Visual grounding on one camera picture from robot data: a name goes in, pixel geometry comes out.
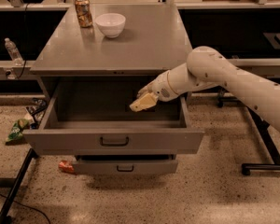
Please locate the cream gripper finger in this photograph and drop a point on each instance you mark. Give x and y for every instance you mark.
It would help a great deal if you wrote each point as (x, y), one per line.
(144, 102)
(146, 91)

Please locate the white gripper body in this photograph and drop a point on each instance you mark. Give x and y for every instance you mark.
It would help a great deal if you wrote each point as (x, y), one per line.
(160, 86)

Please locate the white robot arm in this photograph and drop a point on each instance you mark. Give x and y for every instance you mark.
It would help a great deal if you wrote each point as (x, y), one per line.
(206, 68)

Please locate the grey metal drawer cabinet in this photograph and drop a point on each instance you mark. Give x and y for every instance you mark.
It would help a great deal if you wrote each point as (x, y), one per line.
(154, 39)

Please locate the open grey top drawer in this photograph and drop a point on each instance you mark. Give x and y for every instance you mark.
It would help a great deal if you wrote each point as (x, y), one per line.
(91, 116)

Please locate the grey lower drawer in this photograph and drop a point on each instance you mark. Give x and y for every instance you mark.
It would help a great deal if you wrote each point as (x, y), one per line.
(126, 165)

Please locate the white ceramic bowl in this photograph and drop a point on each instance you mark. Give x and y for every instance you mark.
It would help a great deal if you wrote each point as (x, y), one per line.
(110, 25)

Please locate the orange soda can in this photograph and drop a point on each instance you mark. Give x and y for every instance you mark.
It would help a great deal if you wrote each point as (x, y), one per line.
(83, 11)

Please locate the black stand base right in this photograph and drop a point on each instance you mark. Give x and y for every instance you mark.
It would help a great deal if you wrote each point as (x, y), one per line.
(262, 127)

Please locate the dark snack packets pile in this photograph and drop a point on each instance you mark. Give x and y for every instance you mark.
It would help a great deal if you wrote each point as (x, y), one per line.
(36, 111)

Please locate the green chip bag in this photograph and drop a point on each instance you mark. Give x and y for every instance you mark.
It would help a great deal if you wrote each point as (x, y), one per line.
(17, 129)

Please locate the clear plastic water bottle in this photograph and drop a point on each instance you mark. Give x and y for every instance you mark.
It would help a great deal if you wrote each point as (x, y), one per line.
(13, 52)

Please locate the black stand leg left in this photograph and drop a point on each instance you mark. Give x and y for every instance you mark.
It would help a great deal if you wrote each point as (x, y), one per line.
(13, 183)

